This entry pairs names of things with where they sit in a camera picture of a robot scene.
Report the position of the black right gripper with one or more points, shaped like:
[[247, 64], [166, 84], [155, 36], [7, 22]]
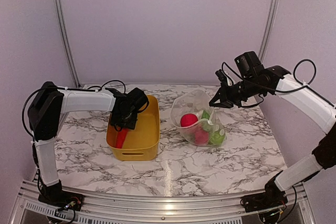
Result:
[[229, 102]]

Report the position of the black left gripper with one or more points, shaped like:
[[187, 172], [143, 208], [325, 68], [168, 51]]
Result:
[[131, 125]]

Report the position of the red toy chili pepper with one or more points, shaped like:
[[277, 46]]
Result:
[[121, 137]]

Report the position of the green toy bitter gourd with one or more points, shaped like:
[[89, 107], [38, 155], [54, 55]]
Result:
[[206, 124]]

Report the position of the yellow plastic basket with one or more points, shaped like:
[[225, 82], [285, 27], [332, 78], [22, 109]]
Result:
[[131, 153]]

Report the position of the clear polka dot zip bag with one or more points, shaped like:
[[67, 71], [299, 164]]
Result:
[[194, 102]]

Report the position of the green toy apple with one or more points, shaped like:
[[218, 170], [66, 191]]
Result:
[[217, 138]]

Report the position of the red toy apple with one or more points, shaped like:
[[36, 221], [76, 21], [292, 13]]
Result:
[[188, 120]]

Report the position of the red toy pomegranate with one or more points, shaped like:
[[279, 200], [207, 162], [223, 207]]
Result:
[[201, 137]]

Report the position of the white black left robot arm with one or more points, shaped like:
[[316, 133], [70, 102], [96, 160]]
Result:
[[50, 102]]

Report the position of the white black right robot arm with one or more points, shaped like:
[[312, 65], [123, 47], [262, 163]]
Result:
[[301, 116]]

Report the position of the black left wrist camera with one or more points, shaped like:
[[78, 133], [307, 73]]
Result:
[[138, 100]]

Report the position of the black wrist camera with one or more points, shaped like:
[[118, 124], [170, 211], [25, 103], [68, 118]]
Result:
[[138, 100], [248, 64]]

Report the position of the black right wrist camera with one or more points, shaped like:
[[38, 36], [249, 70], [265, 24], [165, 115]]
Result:
[[248, 64]]

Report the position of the right aluminium corner post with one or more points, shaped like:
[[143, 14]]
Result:
[[270, 21]]

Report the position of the aluminium corner post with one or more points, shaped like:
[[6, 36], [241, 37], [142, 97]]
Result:
[[270, 21], [66, 42]]

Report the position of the aluminium front frame rail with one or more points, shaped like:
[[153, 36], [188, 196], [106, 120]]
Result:
[[113, 208]]

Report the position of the left aluminium corner post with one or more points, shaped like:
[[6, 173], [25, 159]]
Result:
[[66, 42]]

